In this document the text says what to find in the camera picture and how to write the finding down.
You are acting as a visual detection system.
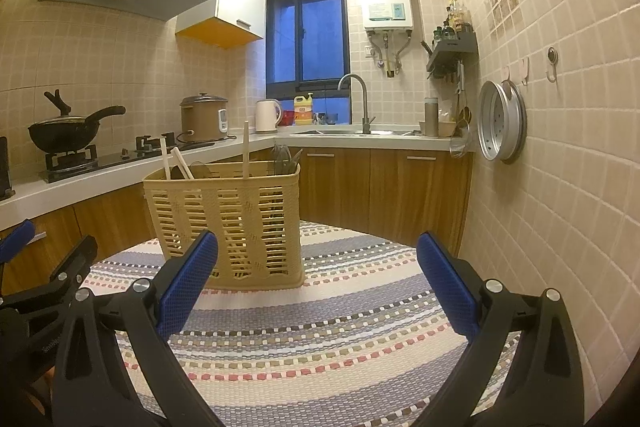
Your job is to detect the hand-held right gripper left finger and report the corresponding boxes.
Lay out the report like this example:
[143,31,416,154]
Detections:
[52,229,226,427]

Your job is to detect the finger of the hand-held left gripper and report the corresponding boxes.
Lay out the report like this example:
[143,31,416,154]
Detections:
[0,219,37,265]
[30,234,99,308]

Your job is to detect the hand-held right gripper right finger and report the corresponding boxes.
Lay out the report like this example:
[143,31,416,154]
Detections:
[415,231,586,427]

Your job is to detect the yellow plastic utensil basket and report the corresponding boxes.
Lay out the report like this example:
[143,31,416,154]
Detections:
[142,161,307,292]

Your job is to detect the wooden kitchen counter cabinet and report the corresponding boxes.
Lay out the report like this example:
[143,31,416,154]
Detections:
[0,127,475,298]

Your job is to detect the black gas stove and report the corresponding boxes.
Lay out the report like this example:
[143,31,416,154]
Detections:
[37,133,216,184]

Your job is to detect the black wok with lid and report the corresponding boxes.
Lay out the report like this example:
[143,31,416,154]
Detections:
[27,89,127,155]

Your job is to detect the white chopstick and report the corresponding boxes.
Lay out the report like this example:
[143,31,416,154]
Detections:
[159,137,172,181]
[171,147,196,180]

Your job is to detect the striped woven table mat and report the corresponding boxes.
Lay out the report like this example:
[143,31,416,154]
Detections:
[82,221,521,427]

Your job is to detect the metal strainer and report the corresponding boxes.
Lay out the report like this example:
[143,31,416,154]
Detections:
[448,127,474,159]

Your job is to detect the brown rice cooker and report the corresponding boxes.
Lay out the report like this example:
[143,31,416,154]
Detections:
[179,93,232,142]

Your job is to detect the metal thermos cup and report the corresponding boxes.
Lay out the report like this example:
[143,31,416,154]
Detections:
[424,96,440,138]

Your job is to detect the perforated metal steamer tray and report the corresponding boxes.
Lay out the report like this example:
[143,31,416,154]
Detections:
[476,78,528,165]

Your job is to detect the brass ladle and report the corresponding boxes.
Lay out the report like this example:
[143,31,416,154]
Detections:
[457,89,472,128]

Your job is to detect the white electric kettle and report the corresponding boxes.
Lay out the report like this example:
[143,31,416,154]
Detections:
[255,98,283,134]

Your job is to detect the metal faucet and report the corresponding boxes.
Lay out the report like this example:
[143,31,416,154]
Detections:
[337,73,374,136]

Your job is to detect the yellow detergent bottle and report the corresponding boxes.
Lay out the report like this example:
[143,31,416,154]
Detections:
[292,92,316,126]

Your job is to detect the metal water pipes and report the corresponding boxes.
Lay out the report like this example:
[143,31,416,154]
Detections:
[367,31,413,78]

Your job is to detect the row of seasoning bottles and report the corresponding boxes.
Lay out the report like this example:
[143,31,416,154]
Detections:
[432,0,473,40]

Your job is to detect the dark framed window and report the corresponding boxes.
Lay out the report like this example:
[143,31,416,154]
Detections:
[266,0,351,125]

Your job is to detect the grey wall rack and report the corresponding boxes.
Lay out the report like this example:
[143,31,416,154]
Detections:
[425,32,478,80]

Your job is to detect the metal wall hook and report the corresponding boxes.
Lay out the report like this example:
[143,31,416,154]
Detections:
[544,47,560,82]

